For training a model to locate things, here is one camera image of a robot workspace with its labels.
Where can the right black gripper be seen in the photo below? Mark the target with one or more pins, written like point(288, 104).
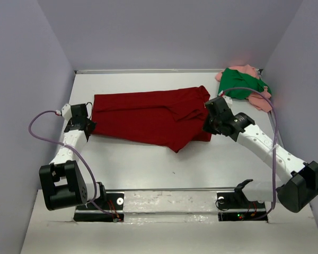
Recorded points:
point(210, 125)

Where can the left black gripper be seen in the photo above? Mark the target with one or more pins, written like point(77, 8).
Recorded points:
point(87, 126)

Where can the dark red t-shirt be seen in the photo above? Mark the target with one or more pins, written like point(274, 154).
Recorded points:
point(169, 118)

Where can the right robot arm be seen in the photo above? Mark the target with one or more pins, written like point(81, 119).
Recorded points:
point(294, 182)

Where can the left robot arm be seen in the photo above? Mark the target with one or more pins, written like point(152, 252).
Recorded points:
point(68, 181)

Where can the green t-shirt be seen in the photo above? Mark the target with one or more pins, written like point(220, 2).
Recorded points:
point(233, 78)

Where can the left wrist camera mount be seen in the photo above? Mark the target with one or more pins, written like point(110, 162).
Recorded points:
point(65, 112)

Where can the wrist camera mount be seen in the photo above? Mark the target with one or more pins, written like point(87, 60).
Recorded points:
point(65, 112)
point(227, 99)

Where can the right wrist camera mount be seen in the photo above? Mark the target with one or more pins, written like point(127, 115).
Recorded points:
point(227, 99)

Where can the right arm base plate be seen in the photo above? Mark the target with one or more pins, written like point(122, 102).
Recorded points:
point(233, 207)

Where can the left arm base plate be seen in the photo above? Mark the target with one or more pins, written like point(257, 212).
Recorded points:
point(110, 210)

